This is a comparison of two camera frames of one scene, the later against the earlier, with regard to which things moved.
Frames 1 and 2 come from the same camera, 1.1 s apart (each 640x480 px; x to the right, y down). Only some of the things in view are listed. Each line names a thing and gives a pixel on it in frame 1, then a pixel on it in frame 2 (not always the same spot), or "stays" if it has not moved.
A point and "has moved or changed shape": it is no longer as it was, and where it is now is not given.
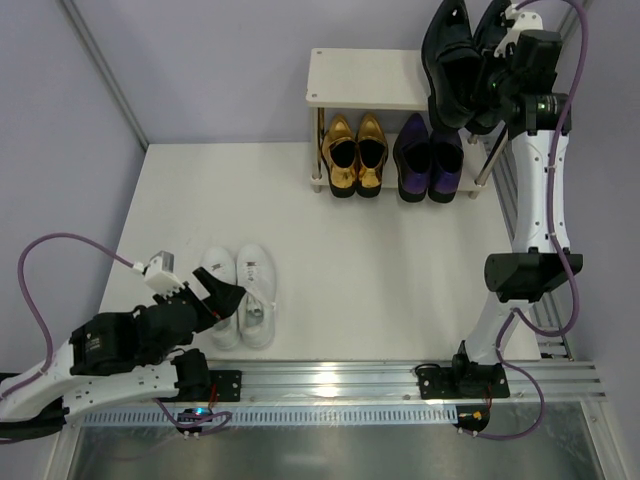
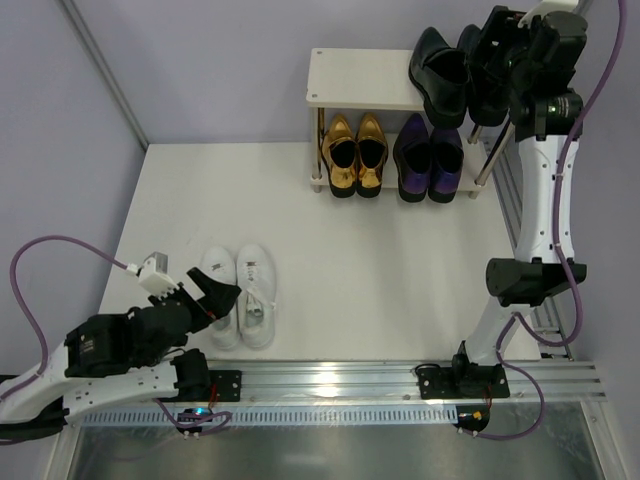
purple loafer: [446, 158] stays
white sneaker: [255, 275] stays
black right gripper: [486, 70] → [495, 37]
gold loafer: [339, 151] stays
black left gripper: [195, 304] stays
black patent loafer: [486, 33] has moved or changed shape
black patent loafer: [454, 67] has moved or changed shape
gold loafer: [372, 151] stays
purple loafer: [412, 152] stays
